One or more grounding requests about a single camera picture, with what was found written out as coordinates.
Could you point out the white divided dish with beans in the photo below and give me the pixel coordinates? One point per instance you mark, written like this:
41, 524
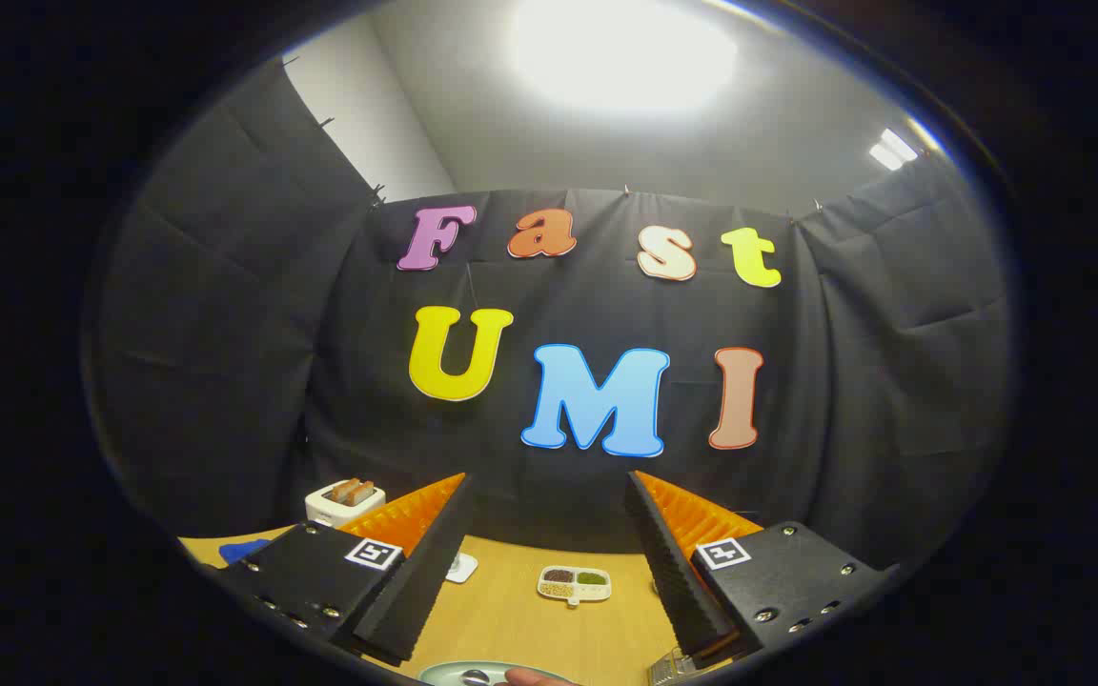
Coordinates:
575, 594

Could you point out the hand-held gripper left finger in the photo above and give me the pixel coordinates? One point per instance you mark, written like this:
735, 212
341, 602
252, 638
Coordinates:
425, 581

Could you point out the pale green round plate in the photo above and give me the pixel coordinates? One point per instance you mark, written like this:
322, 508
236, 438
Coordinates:
442, 676

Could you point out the brown toast slice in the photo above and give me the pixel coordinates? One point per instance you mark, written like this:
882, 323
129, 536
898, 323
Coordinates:
361, 494
343, 491

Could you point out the large bright ceiling light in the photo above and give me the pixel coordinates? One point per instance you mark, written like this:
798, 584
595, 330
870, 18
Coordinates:
620, 52

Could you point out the white toaster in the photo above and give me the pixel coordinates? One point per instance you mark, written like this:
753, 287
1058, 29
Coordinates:
325, 509

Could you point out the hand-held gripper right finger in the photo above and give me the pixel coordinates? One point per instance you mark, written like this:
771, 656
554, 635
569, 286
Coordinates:
678, 581

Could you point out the small ceiling light panel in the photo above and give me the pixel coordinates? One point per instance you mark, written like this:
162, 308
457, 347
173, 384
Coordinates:
894, 150

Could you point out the white square coaster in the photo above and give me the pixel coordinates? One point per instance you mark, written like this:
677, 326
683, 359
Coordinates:
461, 570

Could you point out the blue folded cloth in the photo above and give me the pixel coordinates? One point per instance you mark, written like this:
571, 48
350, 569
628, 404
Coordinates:
244, 551

